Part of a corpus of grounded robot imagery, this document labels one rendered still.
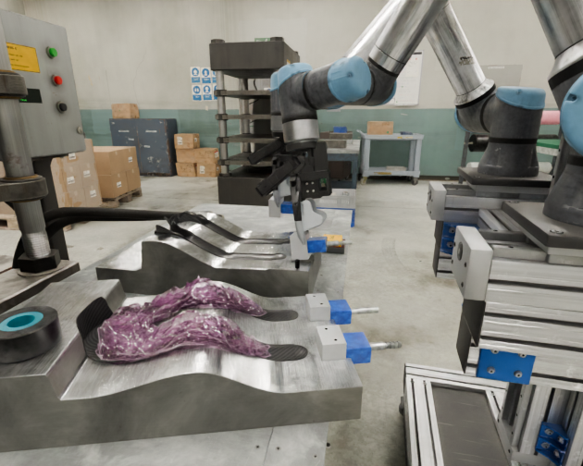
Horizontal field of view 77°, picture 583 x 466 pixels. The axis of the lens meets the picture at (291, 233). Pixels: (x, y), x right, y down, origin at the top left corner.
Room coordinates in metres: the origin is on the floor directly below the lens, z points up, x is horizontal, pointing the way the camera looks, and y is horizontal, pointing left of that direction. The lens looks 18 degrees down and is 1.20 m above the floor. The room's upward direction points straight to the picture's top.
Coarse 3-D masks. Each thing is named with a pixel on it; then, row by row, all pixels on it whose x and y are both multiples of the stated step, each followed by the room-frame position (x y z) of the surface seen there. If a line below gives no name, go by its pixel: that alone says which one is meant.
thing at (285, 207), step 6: (270, 198) 1.07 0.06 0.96; (282, 198) 1.08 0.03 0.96; (270, 204) 1.05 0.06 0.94; (282, 204) 1.05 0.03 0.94; (288, 204) 1.05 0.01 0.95; (270, 210) 1.05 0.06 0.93; (276, 210) 1.05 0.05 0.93; (282, 210) 1.05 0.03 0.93; (288, 210) 1.05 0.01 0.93; (270, 216) 1.05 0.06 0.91; (276, 216) 1.05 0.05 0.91
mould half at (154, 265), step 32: (192, 224) 0.89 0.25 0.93; (224, 224) 0.96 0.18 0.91; (128, 256) 0.85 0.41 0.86; (160, 256) 0.75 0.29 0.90; (192, 256) 0.74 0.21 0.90; (288, 256) 0.77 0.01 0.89; (320, 256) 0.93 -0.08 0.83; (128, 288) 0.77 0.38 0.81; (160, 288) 0.75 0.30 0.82; (256, 288) 0.71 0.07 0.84; (288, 288) 0.70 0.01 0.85
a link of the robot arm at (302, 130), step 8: (296, 120) 0.77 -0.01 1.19; (304, 120) 0.77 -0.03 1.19; (312, 120) 0.78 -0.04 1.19; (288, 128) 0.77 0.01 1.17; (296, 128) 0.77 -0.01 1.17; (304, 128) 0.76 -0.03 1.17; (312, 128) 0.77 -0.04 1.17; (288, 136) 0.77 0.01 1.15; (296, 136) 0.76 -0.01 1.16; (304, 136) 0.76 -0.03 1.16; (312, 136) 0.77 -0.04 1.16
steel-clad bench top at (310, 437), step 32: (256, 224) 1.33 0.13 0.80; (288, 224) 1.33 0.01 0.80; (320, 288) 0.79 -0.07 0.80; (64, 448) 0.35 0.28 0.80; (96, 448) 0.35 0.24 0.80; (128, 448) 0.35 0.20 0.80; (160, 448) 0.35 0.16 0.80; (192, 448) 0.35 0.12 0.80; (224, 448) 0.35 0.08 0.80; (256, 448) 0.35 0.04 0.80; (288, 448) 0.35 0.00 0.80; (320, 448) 0.35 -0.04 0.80
